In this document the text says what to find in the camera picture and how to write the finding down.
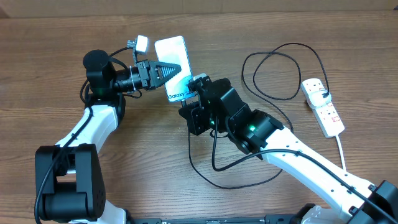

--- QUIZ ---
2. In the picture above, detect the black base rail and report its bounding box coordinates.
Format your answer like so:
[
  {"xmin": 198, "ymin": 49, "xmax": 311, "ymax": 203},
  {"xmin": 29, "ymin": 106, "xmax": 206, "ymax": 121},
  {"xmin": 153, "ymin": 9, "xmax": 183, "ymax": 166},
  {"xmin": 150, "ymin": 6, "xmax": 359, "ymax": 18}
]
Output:
[{"xmin": 124, "ymin": 203, "xmax": 321, "ymax": 224}]

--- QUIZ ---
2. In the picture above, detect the white power strip cord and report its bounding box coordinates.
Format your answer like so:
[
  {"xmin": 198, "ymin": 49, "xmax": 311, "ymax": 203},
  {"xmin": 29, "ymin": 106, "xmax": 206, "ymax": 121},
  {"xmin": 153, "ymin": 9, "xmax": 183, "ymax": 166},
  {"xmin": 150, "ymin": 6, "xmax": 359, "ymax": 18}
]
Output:
[{"xmin": 335, "ymin": 135, "xmax": 347, "ymax": 172}]

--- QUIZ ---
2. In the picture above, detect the white charger plug adapter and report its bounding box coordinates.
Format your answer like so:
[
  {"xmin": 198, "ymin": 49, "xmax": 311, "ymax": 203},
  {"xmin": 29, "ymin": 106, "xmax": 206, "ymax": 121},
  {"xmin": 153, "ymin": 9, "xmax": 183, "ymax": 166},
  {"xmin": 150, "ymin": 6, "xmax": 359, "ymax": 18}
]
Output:
[{"xmin": 307, "ymin": 90, "xmax": 331, "ymax": 109}]

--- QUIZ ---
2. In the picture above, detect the blue Galaxy smartphone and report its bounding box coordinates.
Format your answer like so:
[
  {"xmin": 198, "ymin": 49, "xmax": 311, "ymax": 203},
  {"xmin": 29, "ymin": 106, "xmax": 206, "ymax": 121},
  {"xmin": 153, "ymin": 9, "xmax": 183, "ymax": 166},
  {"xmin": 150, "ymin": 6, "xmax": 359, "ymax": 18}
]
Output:
[{"xmin": 154, "ymin": 35, "xmax": 195, "ymax": 102}]

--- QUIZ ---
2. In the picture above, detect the white power strip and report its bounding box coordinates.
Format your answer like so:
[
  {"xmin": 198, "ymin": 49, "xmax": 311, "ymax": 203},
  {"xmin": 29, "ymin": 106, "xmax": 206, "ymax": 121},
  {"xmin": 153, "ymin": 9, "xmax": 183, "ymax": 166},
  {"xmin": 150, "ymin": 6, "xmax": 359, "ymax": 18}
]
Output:
[{"xmin": 301, "ymin": 78, "xmax": 345, "ymax": 138}]

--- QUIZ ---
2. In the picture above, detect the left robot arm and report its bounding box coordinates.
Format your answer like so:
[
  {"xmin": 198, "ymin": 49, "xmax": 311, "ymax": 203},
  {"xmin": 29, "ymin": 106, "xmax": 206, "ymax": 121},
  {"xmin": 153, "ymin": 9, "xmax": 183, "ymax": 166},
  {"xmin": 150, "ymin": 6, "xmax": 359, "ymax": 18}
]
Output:
[{"xmin": 34, "ymin": 50, "xmax": 182, "ymax": 223}]

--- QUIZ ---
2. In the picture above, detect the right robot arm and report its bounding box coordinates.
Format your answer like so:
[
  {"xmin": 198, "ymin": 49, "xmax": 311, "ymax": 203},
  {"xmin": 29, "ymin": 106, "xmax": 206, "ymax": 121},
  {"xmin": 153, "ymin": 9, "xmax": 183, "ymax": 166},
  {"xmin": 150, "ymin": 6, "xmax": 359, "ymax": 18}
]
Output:
[{"xmin": 179, "ymin": 76, "xmax": 397, "ymax": 223}]

